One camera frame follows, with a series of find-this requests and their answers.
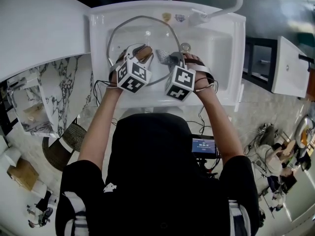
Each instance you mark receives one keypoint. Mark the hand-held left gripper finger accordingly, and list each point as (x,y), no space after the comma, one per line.
(133,48)
(148,62)

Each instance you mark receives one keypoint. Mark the person's right hand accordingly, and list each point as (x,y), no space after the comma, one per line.
(203,83)

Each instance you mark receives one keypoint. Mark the small monitor screen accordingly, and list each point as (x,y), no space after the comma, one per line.
(203,146)

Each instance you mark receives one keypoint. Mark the steel wool scrubber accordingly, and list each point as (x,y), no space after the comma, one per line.
(162,56)

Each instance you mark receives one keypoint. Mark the gold badge sticker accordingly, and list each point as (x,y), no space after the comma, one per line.
(166,17)

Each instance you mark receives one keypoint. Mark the white sink basin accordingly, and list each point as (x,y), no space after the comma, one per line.
(219,55)

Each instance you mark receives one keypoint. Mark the person's right forearm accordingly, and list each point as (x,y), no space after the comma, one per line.
(219,129)

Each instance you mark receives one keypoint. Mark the black faucet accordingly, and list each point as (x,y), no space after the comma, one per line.
(305,59)

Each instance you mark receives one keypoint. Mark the grey badge sticker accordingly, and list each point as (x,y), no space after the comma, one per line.
(179,18)

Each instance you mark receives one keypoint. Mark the person's left forearm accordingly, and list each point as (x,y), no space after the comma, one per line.
(97,129)

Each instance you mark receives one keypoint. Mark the black equipment pile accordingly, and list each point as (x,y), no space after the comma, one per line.
(40,208)

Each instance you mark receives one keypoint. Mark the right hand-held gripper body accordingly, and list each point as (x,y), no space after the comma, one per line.
(180,82)

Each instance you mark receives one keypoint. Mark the dark wicker chair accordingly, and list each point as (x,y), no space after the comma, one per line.
(73,138)

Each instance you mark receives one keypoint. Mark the person's black shirt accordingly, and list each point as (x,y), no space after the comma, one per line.
(152,181)

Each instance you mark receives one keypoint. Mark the chrome sink drain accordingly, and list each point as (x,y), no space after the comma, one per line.
(185,47)

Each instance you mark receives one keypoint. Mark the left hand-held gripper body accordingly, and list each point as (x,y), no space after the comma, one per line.
(133,76)

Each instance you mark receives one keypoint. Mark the black metal washbasin frame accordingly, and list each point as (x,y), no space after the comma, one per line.
(248,63)

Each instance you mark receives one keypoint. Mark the silver and yellow device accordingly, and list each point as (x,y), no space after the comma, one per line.
(305,131)

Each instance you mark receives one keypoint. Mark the chrome faucet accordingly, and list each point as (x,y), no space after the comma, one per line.
(16,81)

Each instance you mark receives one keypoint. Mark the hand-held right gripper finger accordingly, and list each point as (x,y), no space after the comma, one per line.
(177,56)

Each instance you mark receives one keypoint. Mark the white rectangular washbasin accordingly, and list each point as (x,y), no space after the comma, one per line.
(290,70)

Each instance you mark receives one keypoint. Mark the person's left hand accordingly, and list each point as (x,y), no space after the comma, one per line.
(113,79)

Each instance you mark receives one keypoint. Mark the white curved faucet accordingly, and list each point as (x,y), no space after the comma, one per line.
(239,4)

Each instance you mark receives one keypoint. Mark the glass pot lid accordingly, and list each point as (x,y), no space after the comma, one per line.
(145,31)

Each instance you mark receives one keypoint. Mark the cardboard box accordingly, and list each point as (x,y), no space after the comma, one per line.
(23,174)

